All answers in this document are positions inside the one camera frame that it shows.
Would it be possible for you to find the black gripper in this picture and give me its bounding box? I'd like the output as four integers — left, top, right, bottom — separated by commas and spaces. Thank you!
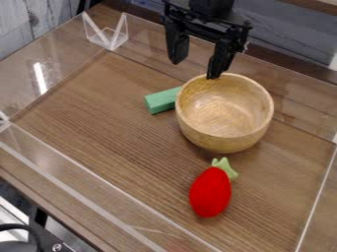
162, 0, 253, 80

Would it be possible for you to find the red felt strawberry toy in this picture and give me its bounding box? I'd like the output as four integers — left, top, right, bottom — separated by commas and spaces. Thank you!
189, 157, 238, 218

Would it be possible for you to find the green foam block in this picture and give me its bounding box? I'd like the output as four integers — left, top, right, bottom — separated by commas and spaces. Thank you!
144, 87, 182, 114

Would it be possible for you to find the wooden bowl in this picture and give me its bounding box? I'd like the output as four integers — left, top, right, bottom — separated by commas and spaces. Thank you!
175, 73, 274, 154

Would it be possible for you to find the clear acrylic corner bracket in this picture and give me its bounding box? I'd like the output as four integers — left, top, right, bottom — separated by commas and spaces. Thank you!
82, 13, 128, 51

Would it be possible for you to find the black cable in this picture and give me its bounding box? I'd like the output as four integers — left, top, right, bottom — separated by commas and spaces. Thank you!
0, 223, 44, 252

